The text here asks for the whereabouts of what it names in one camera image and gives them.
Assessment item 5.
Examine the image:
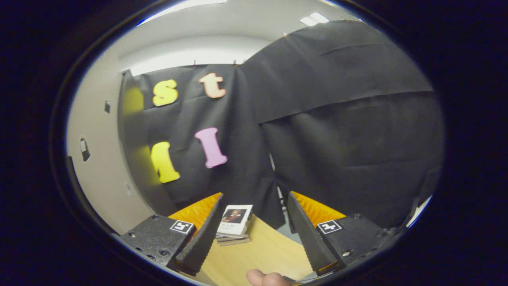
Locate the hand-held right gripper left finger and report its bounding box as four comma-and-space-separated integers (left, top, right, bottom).
120, 193, 224, 276

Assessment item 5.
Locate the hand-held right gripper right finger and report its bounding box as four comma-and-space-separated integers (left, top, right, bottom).
287, 191, 398, 276

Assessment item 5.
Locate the grey cabinet door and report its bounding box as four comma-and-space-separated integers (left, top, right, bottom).
65, 52, 157, 236

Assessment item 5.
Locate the brown book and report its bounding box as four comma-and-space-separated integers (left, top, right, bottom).
216, 234, 251, 247

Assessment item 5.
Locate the white portrait book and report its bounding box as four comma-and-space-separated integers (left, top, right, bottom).
216, 205, 254, 238

